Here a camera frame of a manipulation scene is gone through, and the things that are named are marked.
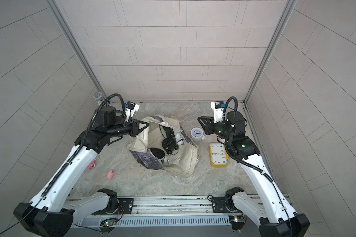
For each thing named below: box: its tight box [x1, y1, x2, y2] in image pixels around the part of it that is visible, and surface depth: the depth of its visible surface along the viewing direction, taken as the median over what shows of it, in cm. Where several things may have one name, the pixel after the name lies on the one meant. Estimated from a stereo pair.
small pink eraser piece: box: [106, 169, 116, 180], surface depth 80 cm
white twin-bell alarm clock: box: [190, 126, 207, 141], surface depth 96 cm
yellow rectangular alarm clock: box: [209, 142, 229, 168], surface depth 87 cm
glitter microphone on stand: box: [92, 91, 104, 106], surface depth 82 cm
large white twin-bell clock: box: [175, 131, 186, 146], surface depth 87 cm
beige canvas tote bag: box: [126, 116, 200, 177], surface depth 81 cm
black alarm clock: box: [160, 125, 177, 155], surface depth 90 cm
